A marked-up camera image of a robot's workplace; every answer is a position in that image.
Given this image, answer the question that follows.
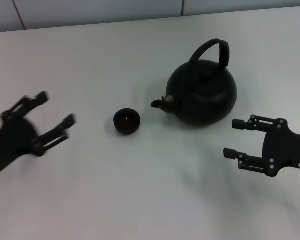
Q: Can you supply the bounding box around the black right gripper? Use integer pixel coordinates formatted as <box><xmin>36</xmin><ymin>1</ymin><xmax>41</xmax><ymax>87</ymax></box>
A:
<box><xmin>223</xmin><ymin>114</ymin><xmax>300</xmax><ymax>178</ymax></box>

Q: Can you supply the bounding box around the small black teacup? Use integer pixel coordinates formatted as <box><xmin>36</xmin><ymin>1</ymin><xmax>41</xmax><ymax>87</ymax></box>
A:
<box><xmin>113</xmin><ymin>107</ymin><xmax>142</xmax><ymax>137</ymax></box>

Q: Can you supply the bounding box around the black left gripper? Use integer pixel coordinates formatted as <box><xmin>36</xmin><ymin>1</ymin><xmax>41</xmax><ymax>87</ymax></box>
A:
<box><xmin>0</xmin><ymin>91</ymin><xmax>77</xmax><ymax>179</ymax></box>

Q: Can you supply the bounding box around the black round teapot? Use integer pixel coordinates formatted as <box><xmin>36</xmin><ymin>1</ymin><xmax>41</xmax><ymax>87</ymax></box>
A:
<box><xmin>150</xmin><ymin>38</ymin><xmax>238</xmax><ymax>127</ymax></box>

